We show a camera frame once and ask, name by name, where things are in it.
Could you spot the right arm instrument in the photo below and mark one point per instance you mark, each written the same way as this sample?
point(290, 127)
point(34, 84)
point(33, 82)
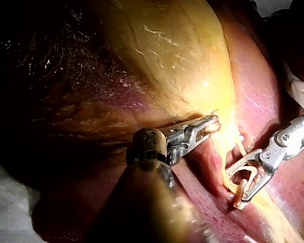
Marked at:
point(286, 141)

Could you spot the left arm instrument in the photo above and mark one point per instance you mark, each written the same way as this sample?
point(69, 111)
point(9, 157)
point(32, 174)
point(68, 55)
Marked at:
point(152, 144)

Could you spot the right arm instrument jaw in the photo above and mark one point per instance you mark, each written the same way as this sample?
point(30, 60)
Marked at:
point(245, 161)
point(259, 184)

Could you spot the left arm instrument jaw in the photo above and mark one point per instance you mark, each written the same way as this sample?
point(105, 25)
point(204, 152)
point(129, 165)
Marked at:
point(207, 129)
point(205, 121)

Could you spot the white clip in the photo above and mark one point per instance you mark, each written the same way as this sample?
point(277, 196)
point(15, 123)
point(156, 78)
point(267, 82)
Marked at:
point(243, 169)
point(239, 200)

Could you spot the gallbladder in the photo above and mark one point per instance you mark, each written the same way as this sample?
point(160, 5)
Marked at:
point(167, 63)

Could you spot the dark left arm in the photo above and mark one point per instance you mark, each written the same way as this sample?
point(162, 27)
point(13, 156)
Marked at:
point(142, 202)

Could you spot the thin tube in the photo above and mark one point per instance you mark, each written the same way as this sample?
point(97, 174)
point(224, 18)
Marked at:
point(241, 149)
point(224, 164)

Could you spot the pale fatty tissue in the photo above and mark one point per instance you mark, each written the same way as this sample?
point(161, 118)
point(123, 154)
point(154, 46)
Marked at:
point(281, 217)
point(300, 88)

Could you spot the dark red liver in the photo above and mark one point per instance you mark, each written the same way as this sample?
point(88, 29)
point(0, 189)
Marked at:
point(256, 88)

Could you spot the white cloth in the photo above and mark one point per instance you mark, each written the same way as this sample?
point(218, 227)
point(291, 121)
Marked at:
point(7, 202)

